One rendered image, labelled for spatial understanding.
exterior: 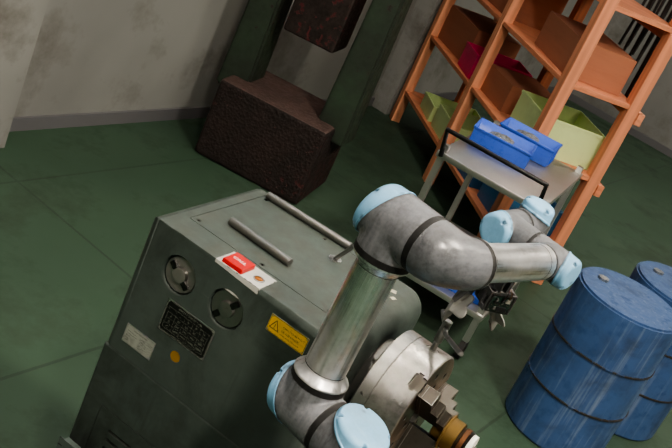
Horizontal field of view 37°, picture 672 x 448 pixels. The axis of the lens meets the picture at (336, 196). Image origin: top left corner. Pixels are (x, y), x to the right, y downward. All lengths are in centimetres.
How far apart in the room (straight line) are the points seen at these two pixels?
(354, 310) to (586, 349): 291
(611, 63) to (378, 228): 454
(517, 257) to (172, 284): 94
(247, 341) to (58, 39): 341
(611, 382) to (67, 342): 238
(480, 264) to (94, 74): 431
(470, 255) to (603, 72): 453
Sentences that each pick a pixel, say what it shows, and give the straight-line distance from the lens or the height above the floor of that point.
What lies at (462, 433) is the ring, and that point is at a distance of 246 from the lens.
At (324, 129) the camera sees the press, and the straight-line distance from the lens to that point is 584.
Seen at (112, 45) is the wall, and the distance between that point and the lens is 583.
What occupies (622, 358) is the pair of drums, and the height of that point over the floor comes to 60.
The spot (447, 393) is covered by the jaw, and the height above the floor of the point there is 111.
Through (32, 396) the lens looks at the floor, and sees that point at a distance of 381.
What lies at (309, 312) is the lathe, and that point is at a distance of 231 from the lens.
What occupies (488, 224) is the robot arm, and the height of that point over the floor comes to 166.
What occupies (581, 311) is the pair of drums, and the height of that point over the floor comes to 68.
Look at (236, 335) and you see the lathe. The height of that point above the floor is 112.
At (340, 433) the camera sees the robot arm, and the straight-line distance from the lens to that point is 187.
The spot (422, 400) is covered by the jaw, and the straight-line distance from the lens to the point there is 238.
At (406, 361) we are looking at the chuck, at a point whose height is 122.
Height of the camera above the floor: 235
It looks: 22 degrees down
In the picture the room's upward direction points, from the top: 24 degrees clockwise
